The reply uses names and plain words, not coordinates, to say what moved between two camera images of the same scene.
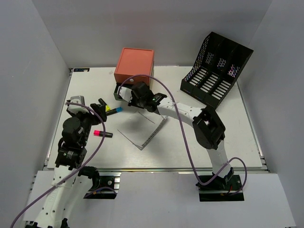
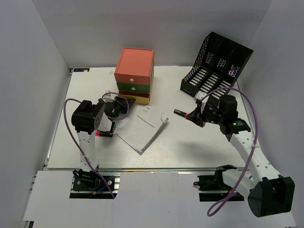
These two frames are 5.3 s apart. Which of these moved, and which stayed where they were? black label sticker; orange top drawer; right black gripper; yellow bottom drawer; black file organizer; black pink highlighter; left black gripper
Moved: right black gripper; yellow bottom drawer; left black gripper
Stayed: black file organizer; orange top drawer; black label sticker; black pink highlighter
